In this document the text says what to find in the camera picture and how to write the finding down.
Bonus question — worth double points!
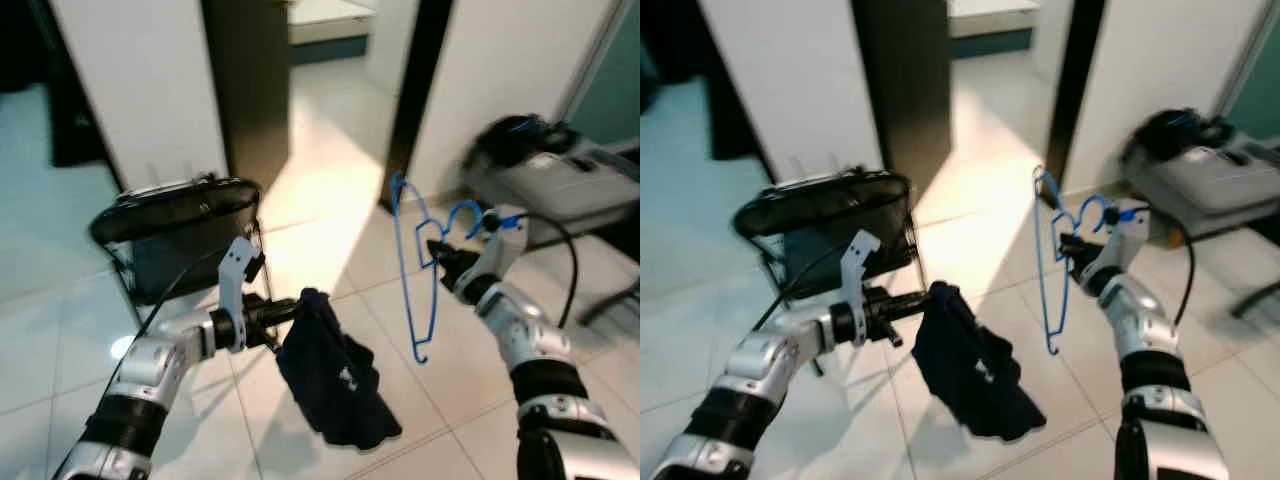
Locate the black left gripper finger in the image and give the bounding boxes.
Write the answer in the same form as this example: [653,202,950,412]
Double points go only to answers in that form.
[284,291,327,322]
[908,284,948,317]

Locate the blue wire clothes hanger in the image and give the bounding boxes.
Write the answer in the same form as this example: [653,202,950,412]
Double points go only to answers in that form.
[1031,164,1128,357]
[389,169,488,365]

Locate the navy blue garment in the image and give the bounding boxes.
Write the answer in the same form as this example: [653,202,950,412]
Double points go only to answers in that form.
[274,287,404,452]
[911,281,1049,444]

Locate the black backpack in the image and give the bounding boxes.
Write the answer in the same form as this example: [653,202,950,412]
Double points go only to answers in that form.
[461,114,577,173]
[1119,107,1237,167]

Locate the grey box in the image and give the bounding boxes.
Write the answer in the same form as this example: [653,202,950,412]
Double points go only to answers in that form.
[1119,139,1280,242]
[464,148,641,248]

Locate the black door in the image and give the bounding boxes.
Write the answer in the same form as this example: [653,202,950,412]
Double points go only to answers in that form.
[849,0,952,188]
[199,0,292,193]

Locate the white bed with teal base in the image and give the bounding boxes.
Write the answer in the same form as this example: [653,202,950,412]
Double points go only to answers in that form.
[287,0,377,67]
[944,0,1042,60]

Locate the teal glass door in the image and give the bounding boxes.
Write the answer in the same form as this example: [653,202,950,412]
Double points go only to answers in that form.
[1213,0,1280,143]
[558,0,641,153]

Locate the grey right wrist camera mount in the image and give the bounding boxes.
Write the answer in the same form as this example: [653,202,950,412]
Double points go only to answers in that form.
[478,204,529,293]
[1103,199,1153,278]

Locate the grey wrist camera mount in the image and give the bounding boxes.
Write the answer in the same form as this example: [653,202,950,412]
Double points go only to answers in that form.
[217,236,264,352]
[839,229,884,347]
[1103,199,1153,278]
[478,204,529,293]

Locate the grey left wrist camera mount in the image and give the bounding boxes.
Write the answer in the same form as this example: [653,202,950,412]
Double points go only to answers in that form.
[217,236,264,352]
[839,229,884,347]

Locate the black door frame post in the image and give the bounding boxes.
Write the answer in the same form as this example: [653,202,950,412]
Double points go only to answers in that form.
[640,0,772,163]
[377,0,454,213]
[0,0,107,168]
[1042,0,1109,198]

